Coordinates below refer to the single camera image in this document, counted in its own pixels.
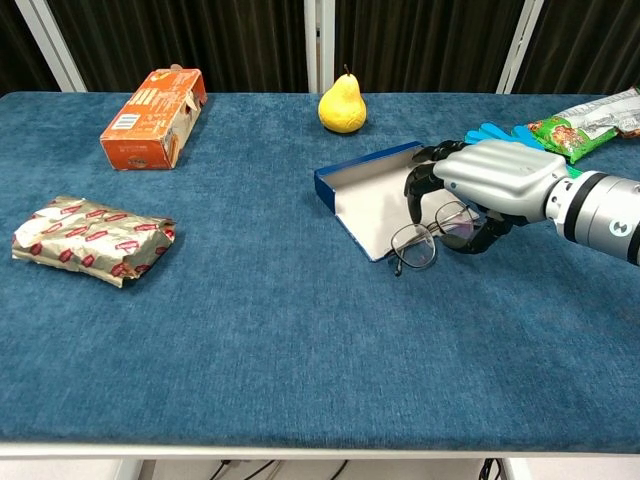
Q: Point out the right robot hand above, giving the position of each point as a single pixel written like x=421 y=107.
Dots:
x=500 y=175

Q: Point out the black wire-frame eyeglasses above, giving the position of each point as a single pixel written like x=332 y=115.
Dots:
x=393 y=247

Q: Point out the dark blue box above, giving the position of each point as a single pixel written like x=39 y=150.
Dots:
x=370 y=210

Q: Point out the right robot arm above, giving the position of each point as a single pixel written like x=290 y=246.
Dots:
x=595 y=215

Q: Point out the blue carpeted table top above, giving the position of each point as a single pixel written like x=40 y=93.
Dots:
x=275 y=325

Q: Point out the orange carton box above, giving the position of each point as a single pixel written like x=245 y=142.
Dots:
x=145 y=130

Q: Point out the blue hand clapper toy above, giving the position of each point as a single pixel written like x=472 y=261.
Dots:
x=492 y=132

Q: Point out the green snack packet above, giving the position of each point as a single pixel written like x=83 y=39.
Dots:
x=565 y=135

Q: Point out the black ribbed partition panel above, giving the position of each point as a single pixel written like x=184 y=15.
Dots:
x=190 y=35
x=420 y=45
x=15 y=50
x=590 y=45

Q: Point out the yellow rubber duck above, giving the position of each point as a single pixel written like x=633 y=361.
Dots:
x=342 y=110

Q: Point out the gold foil packet red print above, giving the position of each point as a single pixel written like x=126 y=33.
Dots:
x=90 y=240

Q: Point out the white partition frame post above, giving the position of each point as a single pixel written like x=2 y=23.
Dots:
x=319 y=45
x=520 y=45
x=50 y=45

